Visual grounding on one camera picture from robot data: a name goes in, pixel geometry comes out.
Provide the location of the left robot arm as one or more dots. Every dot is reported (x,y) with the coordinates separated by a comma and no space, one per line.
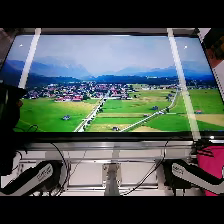
(33,176)

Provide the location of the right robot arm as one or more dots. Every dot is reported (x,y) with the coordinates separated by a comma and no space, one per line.
(196,176)

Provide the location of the heap of clothes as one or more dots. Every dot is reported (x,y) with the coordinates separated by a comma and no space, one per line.
(215,41)

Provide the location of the black garment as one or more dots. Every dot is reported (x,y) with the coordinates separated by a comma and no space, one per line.
(8,116)

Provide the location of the pink garment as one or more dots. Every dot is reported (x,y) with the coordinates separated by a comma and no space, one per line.
(213,163)

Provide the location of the silver frame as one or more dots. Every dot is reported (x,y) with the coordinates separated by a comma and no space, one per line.
(111,180)

